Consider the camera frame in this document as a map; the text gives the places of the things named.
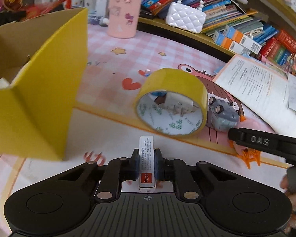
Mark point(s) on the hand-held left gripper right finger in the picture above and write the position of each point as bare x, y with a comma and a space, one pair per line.
159, 165

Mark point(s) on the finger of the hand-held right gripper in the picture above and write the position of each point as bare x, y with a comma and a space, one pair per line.
236, 135

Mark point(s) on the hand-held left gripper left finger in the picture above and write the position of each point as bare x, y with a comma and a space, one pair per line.
135, 165

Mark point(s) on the small white red-label box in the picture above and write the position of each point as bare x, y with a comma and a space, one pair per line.
146, 158

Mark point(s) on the grey dinosaur toy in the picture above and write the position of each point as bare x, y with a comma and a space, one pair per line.
223, 114

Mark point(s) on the yellow tape roll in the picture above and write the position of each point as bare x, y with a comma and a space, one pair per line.
167, 79

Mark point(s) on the yellow cardboard box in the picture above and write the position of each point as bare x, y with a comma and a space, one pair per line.
39, 103

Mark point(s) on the beige block eraser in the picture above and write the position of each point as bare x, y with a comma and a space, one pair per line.
1, 84

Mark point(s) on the open workbook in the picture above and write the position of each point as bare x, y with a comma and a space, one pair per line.
256, 91

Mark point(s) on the orange and blue carton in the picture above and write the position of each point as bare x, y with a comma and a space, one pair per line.
227, 43
244, 39

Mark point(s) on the red standing dictionary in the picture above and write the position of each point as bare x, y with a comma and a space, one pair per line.
268, 48

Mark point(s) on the red thick lying dictionary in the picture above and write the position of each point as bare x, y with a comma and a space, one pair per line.
293, 40

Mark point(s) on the wooden bookshelf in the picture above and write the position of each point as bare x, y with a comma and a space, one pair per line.
273, 2

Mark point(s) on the pink sticker-covered cylinder container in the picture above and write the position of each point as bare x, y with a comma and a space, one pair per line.
124, 12

